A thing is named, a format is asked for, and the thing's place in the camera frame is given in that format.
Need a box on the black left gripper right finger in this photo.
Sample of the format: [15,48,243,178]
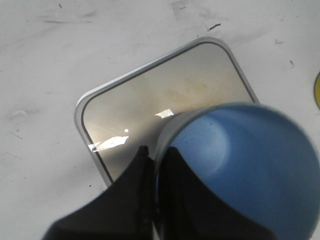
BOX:
[156,147,276,240]

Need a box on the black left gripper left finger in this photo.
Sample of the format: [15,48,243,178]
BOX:
[43,146,153,240]

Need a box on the light blue plastic cup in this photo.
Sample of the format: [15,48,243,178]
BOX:
[155,102,320,240]

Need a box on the yellow squeeze bottle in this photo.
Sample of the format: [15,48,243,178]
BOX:
[313,73,320,108]

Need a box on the silver electronic kitchen scale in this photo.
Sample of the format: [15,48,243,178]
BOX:
[74,36,259,186]

